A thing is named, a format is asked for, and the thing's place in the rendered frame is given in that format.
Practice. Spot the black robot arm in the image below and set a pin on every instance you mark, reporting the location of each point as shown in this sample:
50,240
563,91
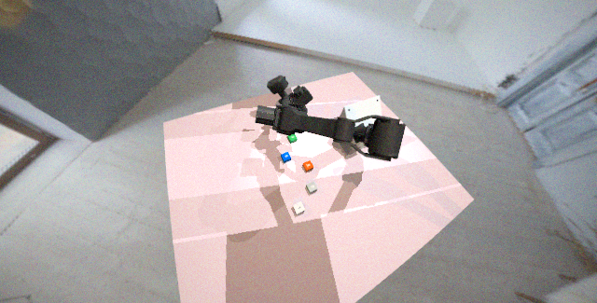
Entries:
383,138

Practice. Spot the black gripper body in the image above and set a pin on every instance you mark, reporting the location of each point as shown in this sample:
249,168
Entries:
278,85

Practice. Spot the blue digit block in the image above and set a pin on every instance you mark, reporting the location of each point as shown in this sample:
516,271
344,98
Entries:
285,157

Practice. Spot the green digit block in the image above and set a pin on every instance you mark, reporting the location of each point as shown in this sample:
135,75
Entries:
292,138

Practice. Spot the orange block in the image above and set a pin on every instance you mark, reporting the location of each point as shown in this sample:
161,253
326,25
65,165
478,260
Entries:
307,166

